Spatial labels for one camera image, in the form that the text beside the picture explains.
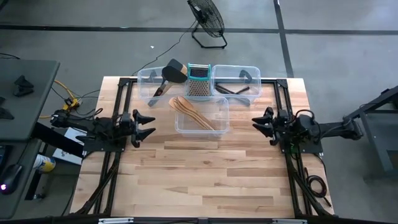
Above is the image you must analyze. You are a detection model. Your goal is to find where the white yellow can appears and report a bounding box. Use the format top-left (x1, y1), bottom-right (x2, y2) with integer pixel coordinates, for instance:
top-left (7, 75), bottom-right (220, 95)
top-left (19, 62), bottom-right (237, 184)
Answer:
top-left (32, 154), bottom-right (57, 174)

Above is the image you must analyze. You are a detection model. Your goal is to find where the white paper box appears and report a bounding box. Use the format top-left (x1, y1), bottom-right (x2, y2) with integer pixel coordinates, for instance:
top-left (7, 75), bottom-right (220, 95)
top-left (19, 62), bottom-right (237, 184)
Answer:
top-left (52, 126), bottom-right (84, 166)

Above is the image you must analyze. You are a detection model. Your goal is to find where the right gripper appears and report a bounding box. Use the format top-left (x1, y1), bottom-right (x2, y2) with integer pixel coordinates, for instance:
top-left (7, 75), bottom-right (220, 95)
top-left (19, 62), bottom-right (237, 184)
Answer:
top-left (251, 107), bottom-right (295, 147)

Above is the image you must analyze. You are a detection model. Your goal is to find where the black coiled cable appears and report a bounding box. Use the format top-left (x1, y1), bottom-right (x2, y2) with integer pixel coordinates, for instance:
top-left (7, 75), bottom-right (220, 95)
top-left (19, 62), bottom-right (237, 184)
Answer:
top-left (304, 166), bottom-right (332, 208)

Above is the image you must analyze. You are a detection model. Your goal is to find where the wooden handled utensil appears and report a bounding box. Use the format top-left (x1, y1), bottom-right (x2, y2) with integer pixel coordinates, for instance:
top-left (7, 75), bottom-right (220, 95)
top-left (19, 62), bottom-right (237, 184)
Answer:
top-left (147, 63), bottom-right (188, 107)

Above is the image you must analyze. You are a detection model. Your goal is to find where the yellow cable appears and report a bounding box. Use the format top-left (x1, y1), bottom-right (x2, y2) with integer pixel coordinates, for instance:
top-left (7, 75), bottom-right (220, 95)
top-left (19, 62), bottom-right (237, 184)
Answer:
top-left (39, 79), bottom-right (80, 119)

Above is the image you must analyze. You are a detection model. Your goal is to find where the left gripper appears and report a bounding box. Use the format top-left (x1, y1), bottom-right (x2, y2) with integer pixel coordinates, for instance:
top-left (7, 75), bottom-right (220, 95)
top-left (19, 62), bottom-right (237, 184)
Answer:
top-left (118, 108), bottom-right (157, 149)

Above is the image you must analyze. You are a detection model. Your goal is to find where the clear plastic bin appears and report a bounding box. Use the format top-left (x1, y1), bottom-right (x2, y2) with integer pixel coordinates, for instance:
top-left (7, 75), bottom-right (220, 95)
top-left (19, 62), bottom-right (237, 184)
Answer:
top-left (174, 95), bottom-right (230, 138)
top-left (136, 66), bottom-right (189, 101)
top-left (210, 64), bottom-right (262, 98)

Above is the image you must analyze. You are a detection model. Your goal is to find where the black fan cable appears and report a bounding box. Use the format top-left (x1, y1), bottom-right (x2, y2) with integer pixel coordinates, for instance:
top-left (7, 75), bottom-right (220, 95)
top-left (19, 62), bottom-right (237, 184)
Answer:
top-left (132, 20), bottom-right (200, 77)

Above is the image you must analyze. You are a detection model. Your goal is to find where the plain wooden utensil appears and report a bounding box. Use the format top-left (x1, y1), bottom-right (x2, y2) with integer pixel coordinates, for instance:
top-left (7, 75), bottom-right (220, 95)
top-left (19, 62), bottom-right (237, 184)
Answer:
top-left (170, 98), bottom-right (210, 131)

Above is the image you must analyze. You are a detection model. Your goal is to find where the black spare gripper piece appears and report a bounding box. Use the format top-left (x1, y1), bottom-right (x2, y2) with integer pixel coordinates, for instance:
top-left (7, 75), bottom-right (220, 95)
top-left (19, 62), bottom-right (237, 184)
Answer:
top-left (0, 96), bottom-right (15, 121)
top-left (12, 74), bottom-right (35, 97)

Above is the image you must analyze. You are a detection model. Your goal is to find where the slotted wooden spatula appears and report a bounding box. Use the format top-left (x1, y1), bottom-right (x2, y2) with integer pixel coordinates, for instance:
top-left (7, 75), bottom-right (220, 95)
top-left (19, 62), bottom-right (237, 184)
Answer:
top-left (168, 98), bottom-right (208, 131)

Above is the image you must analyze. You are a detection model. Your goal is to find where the wide wooden spatula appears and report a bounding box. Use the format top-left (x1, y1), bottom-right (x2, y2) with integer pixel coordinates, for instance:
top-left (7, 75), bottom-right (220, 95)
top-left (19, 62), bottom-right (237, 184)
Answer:
top-left (176, 95), bottom-right (216, 131)

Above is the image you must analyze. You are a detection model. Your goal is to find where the black nylon spatula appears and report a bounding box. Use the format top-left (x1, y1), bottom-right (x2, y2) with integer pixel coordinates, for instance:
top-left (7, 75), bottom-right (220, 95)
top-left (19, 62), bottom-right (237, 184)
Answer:
top-left (154, 64), bottom-right (188, 98)

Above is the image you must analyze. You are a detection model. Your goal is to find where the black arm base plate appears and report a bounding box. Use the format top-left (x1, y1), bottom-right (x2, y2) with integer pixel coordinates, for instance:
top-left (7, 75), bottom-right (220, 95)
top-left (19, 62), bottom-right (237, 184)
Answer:
top-left (279, 139), bottom-right (324, 154)
top-left (82, 136), bottom-right (125, 153)

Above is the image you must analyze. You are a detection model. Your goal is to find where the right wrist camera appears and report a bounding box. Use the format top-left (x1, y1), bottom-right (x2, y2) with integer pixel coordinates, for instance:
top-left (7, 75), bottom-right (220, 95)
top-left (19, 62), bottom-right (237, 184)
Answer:
top-left (278, 110), bottom-right (292, 126)

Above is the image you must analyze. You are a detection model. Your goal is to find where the long black utensil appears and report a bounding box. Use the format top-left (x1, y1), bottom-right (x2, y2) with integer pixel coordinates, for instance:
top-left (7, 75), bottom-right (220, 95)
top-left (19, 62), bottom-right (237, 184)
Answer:
top-left (214, 83), bottom-right (239, 96)

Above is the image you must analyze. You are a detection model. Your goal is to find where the metal box grater teal trim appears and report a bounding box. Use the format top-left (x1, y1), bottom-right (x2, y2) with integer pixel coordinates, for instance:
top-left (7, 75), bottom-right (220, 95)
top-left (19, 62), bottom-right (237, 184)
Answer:
top-left (185, 63), bottom-right (212, 98)

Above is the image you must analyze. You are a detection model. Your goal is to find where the black metal stand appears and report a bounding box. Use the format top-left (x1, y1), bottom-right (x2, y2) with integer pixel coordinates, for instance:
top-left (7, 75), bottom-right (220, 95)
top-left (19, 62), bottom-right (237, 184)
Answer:
top-left (343, 85), bottom-right (398, 175)

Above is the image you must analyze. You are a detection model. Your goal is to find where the dark grey side desk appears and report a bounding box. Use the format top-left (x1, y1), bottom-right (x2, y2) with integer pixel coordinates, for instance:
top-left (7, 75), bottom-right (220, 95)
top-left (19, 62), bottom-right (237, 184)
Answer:
top-left (0, 58), bottom-right (62, 220)

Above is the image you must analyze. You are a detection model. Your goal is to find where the black computer mouse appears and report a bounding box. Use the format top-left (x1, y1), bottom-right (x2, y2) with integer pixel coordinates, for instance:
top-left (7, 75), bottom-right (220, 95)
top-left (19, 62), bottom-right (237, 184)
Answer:
top-left (0, 164), bottom-right (23, 195)

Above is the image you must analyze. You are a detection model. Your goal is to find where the black floor fan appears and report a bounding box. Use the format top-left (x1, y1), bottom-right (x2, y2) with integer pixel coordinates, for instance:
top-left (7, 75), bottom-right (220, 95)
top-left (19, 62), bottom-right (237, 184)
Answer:
top-left (187, 0), bottom-right (228, 50)

